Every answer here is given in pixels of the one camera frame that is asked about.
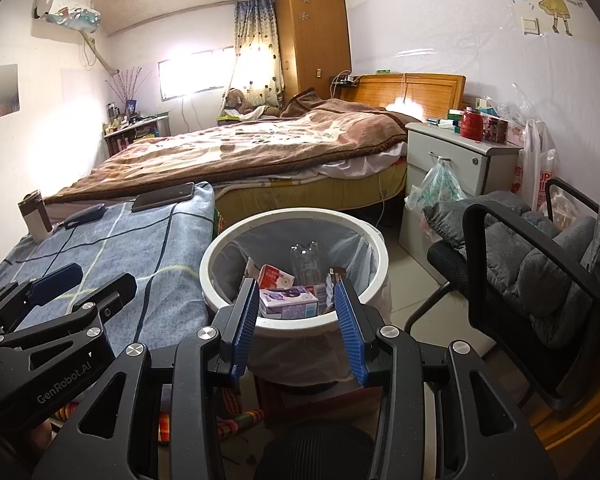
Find window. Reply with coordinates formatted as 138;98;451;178
157;46;238;101

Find colorful striped cloth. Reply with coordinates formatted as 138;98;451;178
52;390;267;446

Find white nightstand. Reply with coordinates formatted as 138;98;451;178
397;122;523;256

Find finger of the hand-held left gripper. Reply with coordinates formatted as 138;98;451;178
0;272;138;356
0;266;84;328

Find white red-printed plastic bag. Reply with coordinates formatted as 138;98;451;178
514;119;561;211

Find brown teddy bear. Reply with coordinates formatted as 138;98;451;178
221;88;281;121

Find pink milk carton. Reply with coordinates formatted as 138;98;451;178
257;264;296;291

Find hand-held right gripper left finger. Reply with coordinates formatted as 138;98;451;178
32;277;261;480

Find decorative branches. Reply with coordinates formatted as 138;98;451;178
105;66;151;106

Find small desk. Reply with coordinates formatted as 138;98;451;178
102;114;172;157

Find wooden furniture edge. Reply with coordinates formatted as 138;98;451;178
542;385;600;453

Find air conditioner hose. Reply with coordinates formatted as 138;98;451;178
82;30;121;73

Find row of small bottles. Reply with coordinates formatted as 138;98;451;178
104;100;146;133

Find purple milk carton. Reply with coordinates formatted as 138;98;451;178
259;285;321;320

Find translucent bin liner bag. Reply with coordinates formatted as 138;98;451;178
207;215;393;396

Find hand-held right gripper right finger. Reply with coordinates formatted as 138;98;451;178
331;272;561;480

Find black mesh seat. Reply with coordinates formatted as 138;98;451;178
266;420;381;480

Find patterned curtain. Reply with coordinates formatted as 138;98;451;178
232;0;286;106

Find black metal chair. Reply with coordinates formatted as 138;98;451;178
404;177;600;413

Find black oval case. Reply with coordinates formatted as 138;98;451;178
62;203;107;229

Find wooden wardrobe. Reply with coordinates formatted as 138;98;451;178
274;0;353;102

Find grey chair cushion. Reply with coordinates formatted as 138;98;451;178
422;125;600;351

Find clear plastic bottle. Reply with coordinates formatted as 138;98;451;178
290;242;326;286

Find wall poster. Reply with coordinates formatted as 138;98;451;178
0;64;21;123

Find hanging clear plastic bag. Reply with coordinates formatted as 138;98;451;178
404;156;468;233

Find brown patterned bed blanket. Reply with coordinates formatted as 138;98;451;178
44;89;421;206

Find wooden headboard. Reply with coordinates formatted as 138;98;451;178
340;73;467;118

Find black smartphone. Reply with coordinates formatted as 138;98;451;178
131;182;196;212

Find brown and white thermos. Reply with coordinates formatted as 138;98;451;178
18;190;52;242

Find covered air conditioner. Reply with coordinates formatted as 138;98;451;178
32;0;102;33

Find red jar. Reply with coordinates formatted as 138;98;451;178
460;106;483;141

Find red printed tin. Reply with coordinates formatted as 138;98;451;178
481;115;508;145

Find white round trash bin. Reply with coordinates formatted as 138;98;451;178
199;207;392;396

